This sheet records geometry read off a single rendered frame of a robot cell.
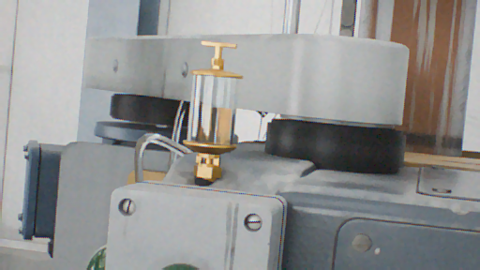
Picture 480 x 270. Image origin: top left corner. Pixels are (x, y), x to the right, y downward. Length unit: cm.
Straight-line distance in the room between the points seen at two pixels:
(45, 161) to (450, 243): 54
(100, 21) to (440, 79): 463
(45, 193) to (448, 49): 42
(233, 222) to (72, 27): 565
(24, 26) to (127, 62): 534
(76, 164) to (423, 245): 50
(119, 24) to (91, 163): 458
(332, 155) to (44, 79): 557
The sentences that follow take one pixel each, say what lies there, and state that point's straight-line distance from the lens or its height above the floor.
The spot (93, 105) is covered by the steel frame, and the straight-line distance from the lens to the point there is 551.
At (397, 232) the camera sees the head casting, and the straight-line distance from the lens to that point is 46.
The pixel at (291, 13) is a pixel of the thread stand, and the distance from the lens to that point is 81.
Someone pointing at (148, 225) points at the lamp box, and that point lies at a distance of 43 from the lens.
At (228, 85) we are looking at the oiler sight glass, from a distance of 49.
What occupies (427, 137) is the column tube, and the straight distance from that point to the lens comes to 95.
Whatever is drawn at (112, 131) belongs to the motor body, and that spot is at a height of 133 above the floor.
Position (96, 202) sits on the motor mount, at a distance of 90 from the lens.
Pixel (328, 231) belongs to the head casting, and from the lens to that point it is 47.
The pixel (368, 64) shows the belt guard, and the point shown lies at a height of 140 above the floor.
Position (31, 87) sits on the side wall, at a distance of 615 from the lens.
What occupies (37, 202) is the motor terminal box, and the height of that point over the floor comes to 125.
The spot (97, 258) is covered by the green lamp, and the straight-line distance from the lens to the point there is 45.
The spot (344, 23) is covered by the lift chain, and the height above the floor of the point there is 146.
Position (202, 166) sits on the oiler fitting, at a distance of 50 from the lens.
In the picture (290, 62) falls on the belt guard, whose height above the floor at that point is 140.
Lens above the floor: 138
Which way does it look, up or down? 3 degrees down
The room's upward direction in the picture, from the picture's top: 5 degrees clockwise
